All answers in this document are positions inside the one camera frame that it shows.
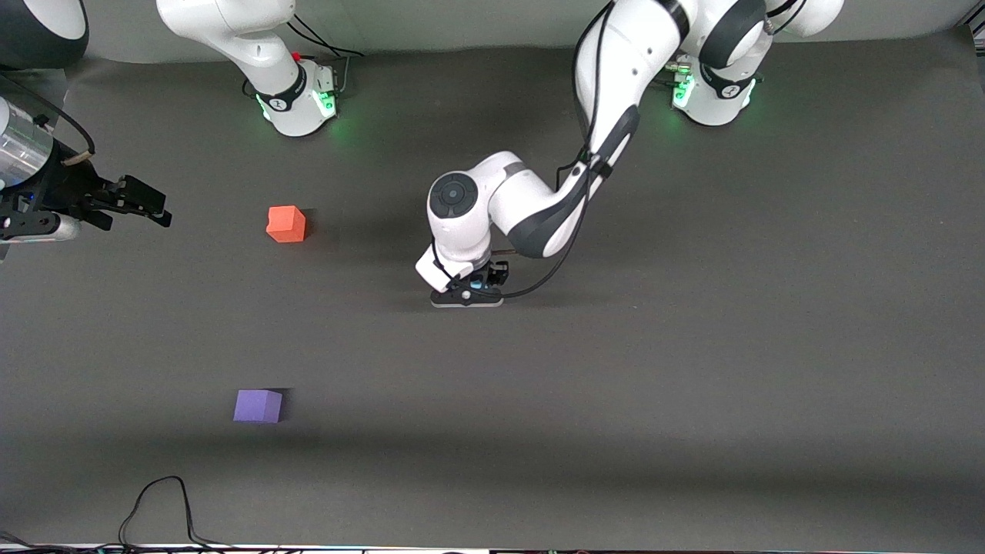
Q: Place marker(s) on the dark grey table mat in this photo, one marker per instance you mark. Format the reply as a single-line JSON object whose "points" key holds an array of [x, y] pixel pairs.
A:
{"points": [[692, 346]]}

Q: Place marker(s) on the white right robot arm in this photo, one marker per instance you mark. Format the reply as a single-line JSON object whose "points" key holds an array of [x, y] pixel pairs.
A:
{"points": [[269, 69]]}

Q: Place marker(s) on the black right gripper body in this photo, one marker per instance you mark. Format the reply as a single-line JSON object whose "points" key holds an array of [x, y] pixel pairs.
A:
{"points": [[63, 187]]}

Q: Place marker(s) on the purple cube block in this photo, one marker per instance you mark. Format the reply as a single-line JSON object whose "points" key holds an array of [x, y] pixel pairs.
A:
{"points": [[256, 406]]}

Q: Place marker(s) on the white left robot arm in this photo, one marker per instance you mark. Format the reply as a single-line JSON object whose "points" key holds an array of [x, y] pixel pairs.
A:
{"points": [[616, 69]]}

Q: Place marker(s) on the orange cube block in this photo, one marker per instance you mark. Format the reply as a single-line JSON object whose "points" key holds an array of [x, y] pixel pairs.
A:
{"points": [[285, 224]]}

